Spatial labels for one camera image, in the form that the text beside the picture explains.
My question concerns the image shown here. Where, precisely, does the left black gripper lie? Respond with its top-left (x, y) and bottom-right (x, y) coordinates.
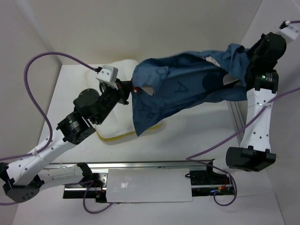
top-left (94, 78), bottom-right (134, 125)

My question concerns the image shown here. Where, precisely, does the blue cartoon print pillowcase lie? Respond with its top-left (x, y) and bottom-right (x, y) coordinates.
top-left (132, 44), bottom-right (250, 135)

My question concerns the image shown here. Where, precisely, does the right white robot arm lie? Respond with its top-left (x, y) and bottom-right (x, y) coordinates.
top-left (225, 32), bottom-right (287, 172)

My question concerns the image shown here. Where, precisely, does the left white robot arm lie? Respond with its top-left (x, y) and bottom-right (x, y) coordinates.
top-left (0, 79), bottom-right (133, 203)

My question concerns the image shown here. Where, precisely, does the white cover plate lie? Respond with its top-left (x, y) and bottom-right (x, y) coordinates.
top-left (106, 169), bottom-right (192, 203)

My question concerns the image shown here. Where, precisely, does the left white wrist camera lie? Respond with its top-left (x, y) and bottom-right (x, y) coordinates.
top-left (96, 65), bottom-right (118, 83)

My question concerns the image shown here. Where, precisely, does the aluminium side rail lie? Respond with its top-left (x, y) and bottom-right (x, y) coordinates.
top-left (228, 102), bottom-right (245, 132)

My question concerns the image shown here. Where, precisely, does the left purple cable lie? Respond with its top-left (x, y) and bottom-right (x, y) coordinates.
top-left (0, 52), bottom-right (118, 215)

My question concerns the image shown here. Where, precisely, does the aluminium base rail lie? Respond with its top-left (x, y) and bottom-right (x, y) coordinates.
top-left (36, 160), bottom-right (236, 202)

